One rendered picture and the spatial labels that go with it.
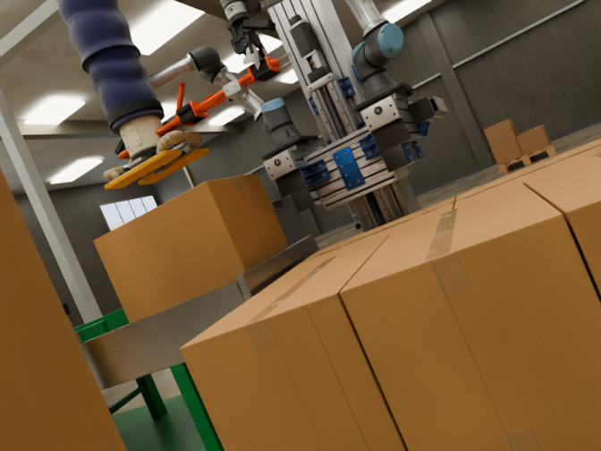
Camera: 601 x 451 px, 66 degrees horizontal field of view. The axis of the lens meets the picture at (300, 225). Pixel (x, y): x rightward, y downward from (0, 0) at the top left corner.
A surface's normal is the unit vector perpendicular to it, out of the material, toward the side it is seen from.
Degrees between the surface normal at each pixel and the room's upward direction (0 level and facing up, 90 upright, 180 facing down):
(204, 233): 90
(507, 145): 90
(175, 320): 90
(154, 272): 90
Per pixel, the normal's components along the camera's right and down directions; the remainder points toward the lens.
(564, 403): -0.34, 0.16
